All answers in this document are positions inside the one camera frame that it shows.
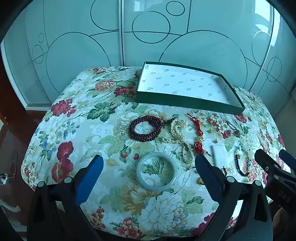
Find red knotted charm pendant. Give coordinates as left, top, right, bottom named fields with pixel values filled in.
left=187, top=113, right=206, bottom=155

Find white curved object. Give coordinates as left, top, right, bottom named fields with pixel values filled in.
left=0, top=200, right=22, bottom=214

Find dark bead bracelet turquoise beads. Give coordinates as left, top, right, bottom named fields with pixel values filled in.
left=234, top=146, right=251, bottom=178

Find dark red bead bracelet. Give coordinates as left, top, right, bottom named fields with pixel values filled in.
left=129, top=115, right=176, bottom=141

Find thin dark cable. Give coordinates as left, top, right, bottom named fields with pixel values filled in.
left=9, top=150, right=19, bottom=179

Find pale jade bangle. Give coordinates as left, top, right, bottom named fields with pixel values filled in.
left=136, top=153, right=178, bottom=189

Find frosted glass wardrobe door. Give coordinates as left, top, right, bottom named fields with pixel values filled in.
left=1, top=0, right=123, bottom=112
left=250, top=14, right=296, bottom=99
left=121, top=0, right=275, bottom=91

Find green shallow box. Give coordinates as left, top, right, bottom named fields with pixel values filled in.
left=135, top=61, right=245, bottom=115

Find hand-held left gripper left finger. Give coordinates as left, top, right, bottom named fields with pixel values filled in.
left=27, top=155, right=104, bottom=241

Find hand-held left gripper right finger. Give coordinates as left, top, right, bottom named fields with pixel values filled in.
left=195, top=153, right=274, bottom=241

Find white jade pendant with cord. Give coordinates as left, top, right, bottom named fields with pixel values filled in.
left=205, top=144, right=230, bottom=178

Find white pearl necklace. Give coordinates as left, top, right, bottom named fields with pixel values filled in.
left=162, top=118, right=196, bottom=164

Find floral printed cloth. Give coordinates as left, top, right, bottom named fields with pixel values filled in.
left=21, top=66, right=287, bottom=239

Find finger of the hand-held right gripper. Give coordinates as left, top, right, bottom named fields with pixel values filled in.
left=279, top=149, right=296, bottom=174
left=254, top=149, right=294, bottom=186

